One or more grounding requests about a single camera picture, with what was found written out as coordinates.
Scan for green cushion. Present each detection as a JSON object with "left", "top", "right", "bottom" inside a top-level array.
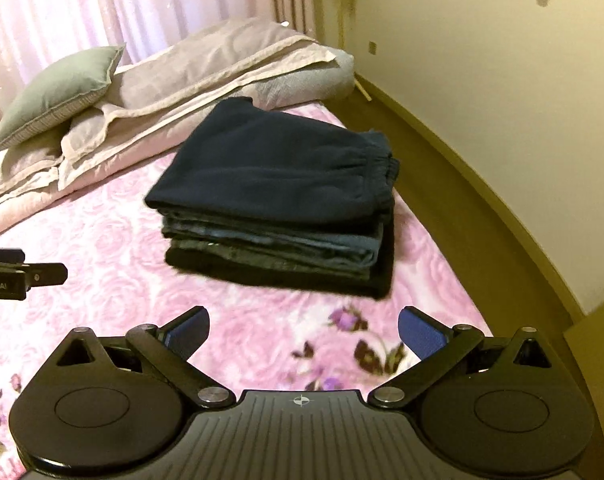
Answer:
[{"left": 0, "top": 46, "right": 125, "bottom": 152}]

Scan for grey folded quilt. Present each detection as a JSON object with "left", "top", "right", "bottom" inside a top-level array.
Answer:
[{"left": 239, "top": 48, "right": 355, "bottom": 110}]

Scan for beige folded blanket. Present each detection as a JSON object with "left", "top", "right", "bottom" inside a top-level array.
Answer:
[{"left": 0, "top": 18, "right": 335, "bottom": 234}]

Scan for dark navy fleece pants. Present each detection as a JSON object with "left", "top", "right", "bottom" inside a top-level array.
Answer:
[{"left": 144, "top": 98, "right": 398, "bottom": 223}]

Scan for pink rose bed sheet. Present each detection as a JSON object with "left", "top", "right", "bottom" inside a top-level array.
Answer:
[{"left": 0, "top": 156, "right": 485, "bottom": 479}]

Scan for stack of folded clothes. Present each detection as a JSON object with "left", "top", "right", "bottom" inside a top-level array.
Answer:
[{"left": 159, "top": 194, "right": 397, "bottom": 302}]

